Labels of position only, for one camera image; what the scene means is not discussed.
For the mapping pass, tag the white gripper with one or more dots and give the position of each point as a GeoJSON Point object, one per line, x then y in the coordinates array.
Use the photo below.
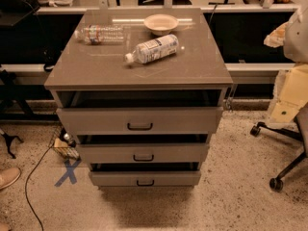
{"type": "Point", "coordinates": [296, 38]}

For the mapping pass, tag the grey top drawer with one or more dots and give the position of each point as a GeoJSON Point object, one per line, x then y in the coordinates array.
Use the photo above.
{"type": "Point", "coordinates": [129, 121]}

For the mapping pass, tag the grey drawer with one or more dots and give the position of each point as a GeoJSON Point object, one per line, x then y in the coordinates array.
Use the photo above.
{"type": "Point", "coordinates": [129, 121]}
{"type": "Point", "coordinates": [143, 153]}
{"type": "Point", "coordinates": [145, 178]}

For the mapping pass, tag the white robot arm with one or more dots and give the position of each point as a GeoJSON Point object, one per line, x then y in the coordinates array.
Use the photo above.
{"type": "Point", "coordinates": [292, 36]}

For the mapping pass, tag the grey bottom drawer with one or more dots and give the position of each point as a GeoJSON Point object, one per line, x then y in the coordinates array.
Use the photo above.
{"type": "Point", "coordinates": [145, 178]}

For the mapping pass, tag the grey drawer cabinet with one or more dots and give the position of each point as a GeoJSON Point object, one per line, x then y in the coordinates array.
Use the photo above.
{"type": "Point", "coordinates": [96, 76]}

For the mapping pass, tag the grey middle drawer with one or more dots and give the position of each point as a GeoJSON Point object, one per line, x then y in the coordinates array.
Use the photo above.
{"type": "Point", "coordinates": [143, 153]}

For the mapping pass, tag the black office chair base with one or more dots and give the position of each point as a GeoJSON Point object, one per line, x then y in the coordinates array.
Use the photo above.
{"type": "Point", "coordinates": [292, 144]}

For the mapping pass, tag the white labelled plastic bottle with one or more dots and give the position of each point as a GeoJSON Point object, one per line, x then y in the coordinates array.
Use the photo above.
{"type": "Point", "coordinates": [153, 50]}

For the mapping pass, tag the beige paper bowl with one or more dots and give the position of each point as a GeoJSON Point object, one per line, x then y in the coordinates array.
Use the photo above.
{"type": "Point", "coordinates": [160, 24]}

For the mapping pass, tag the clear plastic water bottle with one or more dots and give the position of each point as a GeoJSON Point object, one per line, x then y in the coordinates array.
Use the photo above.
{"type": "Point", "coordinates": [99, 34]}

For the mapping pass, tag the blue tape cross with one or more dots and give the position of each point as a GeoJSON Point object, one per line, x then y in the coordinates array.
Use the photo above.
{"type": "Point", "coordinates": [69, 173]}

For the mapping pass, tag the black stand leg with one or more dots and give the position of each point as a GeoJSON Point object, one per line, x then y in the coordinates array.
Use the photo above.
{"type": "Point", "coordinates": [8, 140]}

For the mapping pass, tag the tan shoe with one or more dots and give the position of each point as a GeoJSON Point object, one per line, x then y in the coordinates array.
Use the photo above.
{"type": "Point", "coordinates": [9, 176]}

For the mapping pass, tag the wire basket with items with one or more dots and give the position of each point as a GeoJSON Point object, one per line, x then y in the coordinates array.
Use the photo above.
{"type": "Point", "coordinates": [63, 144]}

